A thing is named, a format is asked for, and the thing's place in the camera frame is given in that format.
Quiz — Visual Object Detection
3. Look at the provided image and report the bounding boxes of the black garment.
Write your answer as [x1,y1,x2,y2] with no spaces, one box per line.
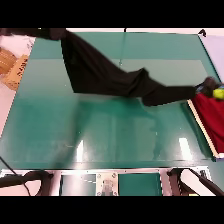
[49,28,205,108]

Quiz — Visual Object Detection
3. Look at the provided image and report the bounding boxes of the red garment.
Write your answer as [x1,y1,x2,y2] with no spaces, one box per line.
[191,93,224,156]

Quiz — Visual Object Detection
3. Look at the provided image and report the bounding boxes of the brown cardboard box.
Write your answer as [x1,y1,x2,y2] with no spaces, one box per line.
[2,54,30,92]
[0,48,17,76]

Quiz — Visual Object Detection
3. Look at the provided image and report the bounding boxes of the silver frame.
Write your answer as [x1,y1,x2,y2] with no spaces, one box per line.
[0,167,214,197]

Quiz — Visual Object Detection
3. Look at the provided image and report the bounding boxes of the black cable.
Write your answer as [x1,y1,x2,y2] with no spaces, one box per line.
[0,155,33,197]

